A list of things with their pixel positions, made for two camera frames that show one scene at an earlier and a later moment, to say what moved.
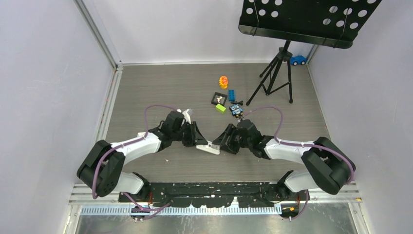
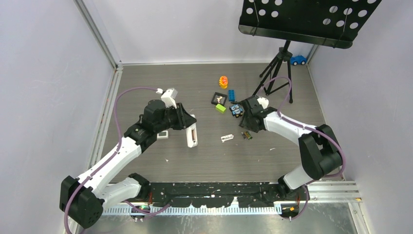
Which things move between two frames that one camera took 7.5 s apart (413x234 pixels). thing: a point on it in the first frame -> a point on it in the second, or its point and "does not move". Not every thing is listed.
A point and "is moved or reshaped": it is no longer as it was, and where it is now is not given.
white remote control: (211, 147) is moved or reshaped
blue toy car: (299, 59) does not move
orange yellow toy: (223, 82) does not move
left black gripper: (195, 137) -> (183, 119)
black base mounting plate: (216, 194) does not move
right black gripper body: (238, 133) -> (246, 122)
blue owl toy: (235, 110) does not move
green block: (220, 108) does not move
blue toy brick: (231, 95) does not move
